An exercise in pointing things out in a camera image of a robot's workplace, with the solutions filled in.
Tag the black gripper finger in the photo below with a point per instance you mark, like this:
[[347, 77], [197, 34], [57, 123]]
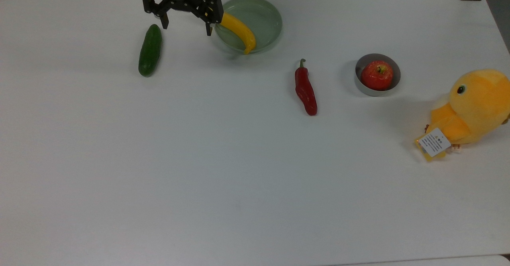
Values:
[[213, 10], [153, 4]]

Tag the yellow banana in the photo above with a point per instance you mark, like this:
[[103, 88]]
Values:
[[243, 30]]

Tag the green cucumber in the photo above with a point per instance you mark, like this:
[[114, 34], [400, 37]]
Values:
[[150, 50]]

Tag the red chili pepper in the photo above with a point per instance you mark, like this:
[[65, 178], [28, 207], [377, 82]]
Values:
[[305, 90]]

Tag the small grey metal bowl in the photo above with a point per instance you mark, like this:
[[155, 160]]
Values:
[[364, 90]]

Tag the red apple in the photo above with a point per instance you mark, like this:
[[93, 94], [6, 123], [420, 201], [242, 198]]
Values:
[[376, 76]]

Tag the paper plush hang tag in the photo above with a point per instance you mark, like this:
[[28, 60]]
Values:
[[434, 142]]

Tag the orange plush toy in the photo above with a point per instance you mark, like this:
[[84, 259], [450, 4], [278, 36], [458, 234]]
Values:
[[478, 102]]

